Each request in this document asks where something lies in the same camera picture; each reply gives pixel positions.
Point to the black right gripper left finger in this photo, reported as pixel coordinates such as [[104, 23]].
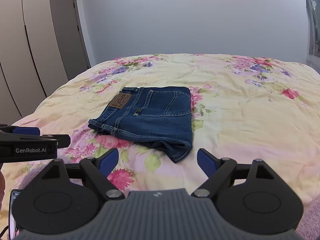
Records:
[[64, 197]]

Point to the beige wardrobe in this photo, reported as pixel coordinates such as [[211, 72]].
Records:
[[31, 64]]

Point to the grey door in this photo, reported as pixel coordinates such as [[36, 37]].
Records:
[[69, 37]]

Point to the blue denim jeans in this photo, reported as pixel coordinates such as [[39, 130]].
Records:
[[155, 117]]

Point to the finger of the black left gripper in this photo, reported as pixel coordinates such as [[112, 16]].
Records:
[[63, 140], [19, 130]]

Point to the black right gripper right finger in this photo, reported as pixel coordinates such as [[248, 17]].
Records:
[[250, 197]]

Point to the purple fuzzy blanket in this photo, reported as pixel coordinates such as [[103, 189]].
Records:
[[309, 225]]

